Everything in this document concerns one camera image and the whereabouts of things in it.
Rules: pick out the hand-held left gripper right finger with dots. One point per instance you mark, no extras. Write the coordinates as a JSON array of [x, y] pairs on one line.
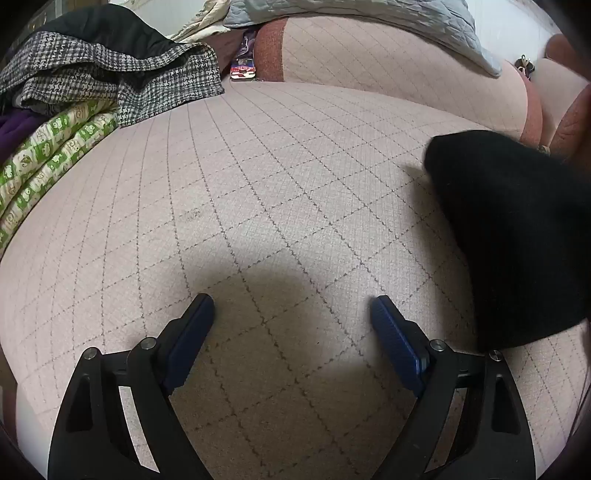
[[398, 338]]

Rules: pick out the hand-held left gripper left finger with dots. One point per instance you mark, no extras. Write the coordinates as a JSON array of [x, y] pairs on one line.
[[188, 338]]

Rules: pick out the black pants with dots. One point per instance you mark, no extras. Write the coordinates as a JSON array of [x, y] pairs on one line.
[[508, 230]]

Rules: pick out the pink quilted sofa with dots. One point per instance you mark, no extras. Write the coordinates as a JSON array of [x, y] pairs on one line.
[[258, 184]]

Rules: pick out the green printed blanket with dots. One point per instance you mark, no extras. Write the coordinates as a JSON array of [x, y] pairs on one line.
[[46, 143]]

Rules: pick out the wide pink back cushion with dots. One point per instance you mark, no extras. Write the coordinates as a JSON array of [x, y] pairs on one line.
[[392, 78]]

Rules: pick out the houndstooth coat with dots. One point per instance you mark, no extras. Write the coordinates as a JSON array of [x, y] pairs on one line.
[[161, 78]]

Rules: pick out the purple cloth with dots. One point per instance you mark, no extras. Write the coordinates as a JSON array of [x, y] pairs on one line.
[[18, 131]]

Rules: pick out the red blue printed packet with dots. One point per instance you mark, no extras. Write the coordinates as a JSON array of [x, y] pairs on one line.
[[242, 70]]

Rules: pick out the small black beige trinket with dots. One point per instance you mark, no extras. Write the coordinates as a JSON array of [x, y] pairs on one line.
[[525, 64]]

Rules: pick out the cream cloth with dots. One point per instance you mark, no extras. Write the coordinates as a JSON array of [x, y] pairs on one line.
[[203, 23]]

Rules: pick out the grey quilted pillow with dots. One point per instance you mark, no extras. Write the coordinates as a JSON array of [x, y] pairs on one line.
[[369, 18]]

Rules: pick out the black garment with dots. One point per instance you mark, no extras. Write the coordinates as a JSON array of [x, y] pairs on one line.
[[106, 27]]

